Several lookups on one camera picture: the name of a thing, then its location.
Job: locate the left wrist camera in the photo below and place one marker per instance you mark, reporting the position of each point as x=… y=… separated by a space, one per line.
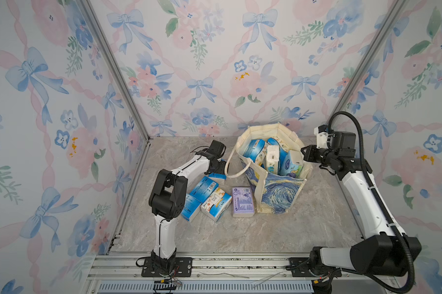
x=217 y=149

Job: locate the cream canvas bag starry print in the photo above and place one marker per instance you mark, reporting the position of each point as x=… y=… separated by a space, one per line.
x=273 y=194

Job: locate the left aluminium corner post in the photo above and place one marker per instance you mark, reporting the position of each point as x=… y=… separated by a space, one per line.
x=96 y=29

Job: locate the right aluminium corner post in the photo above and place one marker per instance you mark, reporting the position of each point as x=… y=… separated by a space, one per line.
x=378 y=41

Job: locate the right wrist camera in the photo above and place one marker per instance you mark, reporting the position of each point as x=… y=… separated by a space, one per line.
x=322 y=137

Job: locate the white tissue pack cartoon blue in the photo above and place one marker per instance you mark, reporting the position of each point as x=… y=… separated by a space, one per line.
x=292 y=164

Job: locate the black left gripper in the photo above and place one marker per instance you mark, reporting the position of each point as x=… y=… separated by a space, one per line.
x=222 y=168

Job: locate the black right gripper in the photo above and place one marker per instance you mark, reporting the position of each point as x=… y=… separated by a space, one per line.
x=310 y=155

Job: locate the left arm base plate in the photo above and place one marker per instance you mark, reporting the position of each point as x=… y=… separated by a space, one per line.
x=154 y=267

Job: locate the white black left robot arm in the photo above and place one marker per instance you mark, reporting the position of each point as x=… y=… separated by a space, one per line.
x=186 y=186

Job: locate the colourful cartoon tissue pack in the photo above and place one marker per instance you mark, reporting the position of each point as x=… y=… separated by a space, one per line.
x=259 y=158

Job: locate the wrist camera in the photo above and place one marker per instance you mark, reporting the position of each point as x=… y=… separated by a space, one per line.
x=217 y=149
x=322 y=137

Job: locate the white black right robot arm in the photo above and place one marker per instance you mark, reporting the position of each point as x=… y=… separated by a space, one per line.
x=386 y=250

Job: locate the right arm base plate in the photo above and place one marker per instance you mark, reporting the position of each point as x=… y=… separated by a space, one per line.
x=299 y=267

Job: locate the floral orange blue tissue pack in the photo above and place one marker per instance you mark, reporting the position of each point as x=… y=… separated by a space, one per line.
x=216 y=204

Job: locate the grey slotted cable duct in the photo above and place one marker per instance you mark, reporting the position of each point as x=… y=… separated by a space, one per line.
x=206 y=287

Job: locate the aluminium corner post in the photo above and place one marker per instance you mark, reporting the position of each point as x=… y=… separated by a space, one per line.
x=96 y=29
x=378 y=41

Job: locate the blue tissue pack barcode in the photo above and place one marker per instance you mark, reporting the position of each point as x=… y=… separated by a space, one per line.
x=219 y=178

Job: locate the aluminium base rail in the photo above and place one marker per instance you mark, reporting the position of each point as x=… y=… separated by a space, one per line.
x=121 y=265

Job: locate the white blue tissue pack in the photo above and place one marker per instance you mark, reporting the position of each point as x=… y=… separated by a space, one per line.
x=272 y=159

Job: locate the purple tissue pack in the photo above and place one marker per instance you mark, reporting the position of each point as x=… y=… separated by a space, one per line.
x=242 y=202

